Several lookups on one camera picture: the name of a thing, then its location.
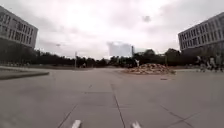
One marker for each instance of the grey building with window grid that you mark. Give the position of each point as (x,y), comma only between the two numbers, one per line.
(203,35)
(15,30)

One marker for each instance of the robot's own part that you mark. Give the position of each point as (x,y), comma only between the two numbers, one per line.
(76,124)
(136,125)

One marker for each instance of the pile of rubble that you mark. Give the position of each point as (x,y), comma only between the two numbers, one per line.
(150,69)

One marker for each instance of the raised grey kerb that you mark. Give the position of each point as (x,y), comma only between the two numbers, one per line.
(20,74)

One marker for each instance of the group of people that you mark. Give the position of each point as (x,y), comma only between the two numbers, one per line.
(211,63)

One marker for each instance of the grey paved plaza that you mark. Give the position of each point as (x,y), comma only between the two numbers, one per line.
(100,93)

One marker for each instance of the pale distant building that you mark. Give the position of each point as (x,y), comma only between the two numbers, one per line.
(120,49)

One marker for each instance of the row of trees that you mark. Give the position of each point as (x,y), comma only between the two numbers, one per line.
(50,59)

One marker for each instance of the pole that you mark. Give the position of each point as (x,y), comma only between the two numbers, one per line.
(75,60)

